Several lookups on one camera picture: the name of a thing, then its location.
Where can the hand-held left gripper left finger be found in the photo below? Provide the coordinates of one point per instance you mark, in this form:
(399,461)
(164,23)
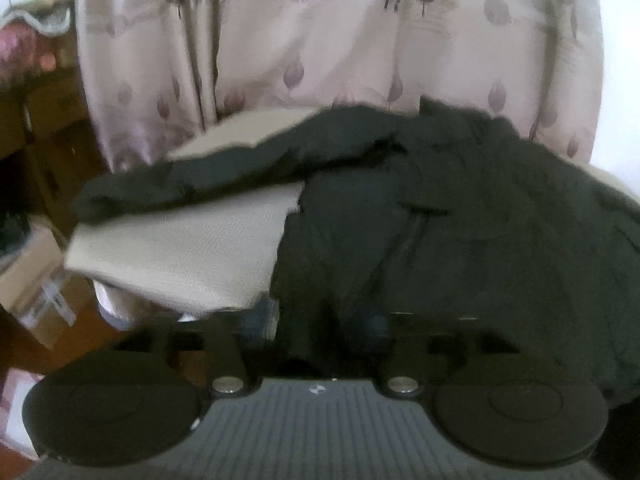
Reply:
(256,332)

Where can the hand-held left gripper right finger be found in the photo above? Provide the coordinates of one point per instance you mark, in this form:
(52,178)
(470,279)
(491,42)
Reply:
(370,329)

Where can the dark green jacket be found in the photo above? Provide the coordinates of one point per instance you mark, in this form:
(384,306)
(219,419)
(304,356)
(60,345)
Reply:
(450,240)

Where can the beige woven mat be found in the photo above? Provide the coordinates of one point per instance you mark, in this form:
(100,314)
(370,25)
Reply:
(190,245)

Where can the white cloth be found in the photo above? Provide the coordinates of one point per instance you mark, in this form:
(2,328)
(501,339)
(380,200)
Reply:
(120,305)

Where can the cardboard box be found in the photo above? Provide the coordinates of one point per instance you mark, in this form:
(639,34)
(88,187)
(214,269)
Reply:
(35,280)

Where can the white and pink box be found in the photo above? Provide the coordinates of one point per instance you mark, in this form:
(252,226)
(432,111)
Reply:
(17,410)

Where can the floral print curtain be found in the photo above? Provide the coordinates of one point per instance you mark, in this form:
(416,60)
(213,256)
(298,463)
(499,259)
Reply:
(325,45)

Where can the brown wooden cabinet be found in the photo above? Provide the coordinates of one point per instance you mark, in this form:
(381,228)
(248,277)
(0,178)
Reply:
(45,125)

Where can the pink lace-trimmed cloth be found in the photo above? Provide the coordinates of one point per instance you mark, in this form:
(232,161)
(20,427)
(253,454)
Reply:
(30,35)

